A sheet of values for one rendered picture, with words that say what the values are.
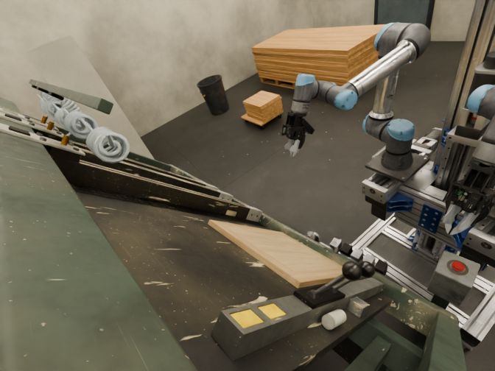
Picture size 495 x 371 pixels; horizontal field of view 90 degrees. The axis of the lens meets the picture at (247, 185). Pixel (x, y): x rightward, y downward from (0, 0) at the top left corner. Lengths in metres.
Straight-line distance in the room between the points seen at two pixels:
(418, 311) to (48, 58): 4.35
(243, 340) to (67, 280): 0.23
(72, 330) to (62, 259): 0.09
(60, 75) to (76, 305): 4.12
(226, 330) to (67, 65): 4.10
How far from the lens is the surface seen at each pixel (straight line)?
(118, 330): 0.22
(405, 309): 1.26
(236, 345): 0.39
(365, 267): 0.67
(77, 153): 0.89
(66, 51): 4.28
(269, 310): 0.47
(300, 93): 1.12
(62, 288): 0.25
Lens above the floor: 2.03
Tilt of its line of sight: 40 degrees down
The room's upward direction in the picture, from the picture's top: 21 degrees counter-clockwise
